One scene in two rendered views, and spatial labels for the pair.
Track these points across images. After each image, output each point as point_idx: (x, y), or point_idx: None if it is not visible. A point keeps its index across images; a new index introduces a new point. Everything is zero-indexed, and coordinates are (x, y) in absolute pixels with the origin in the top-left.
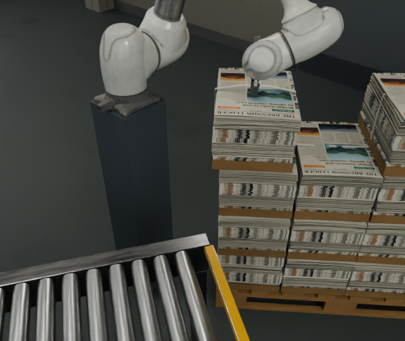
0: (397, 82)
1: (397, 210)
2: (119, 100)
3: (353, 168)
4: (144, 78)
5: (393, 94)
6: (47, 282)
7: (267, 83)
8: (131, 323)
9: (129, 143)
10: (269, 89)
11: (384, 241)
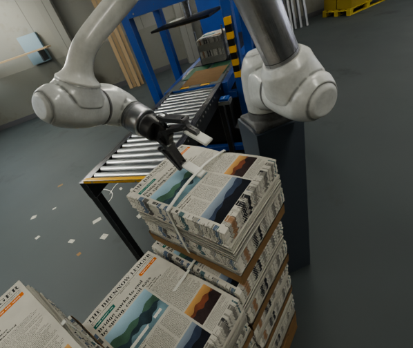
0: None
1: None
2: None
3: (114, 303)
4: (250, 103)
5: (45, 332)
6: (180, 133)
7: (204, 191)
8: (142, 155)
9: (242, 139)
10: (190, 189)
11: None
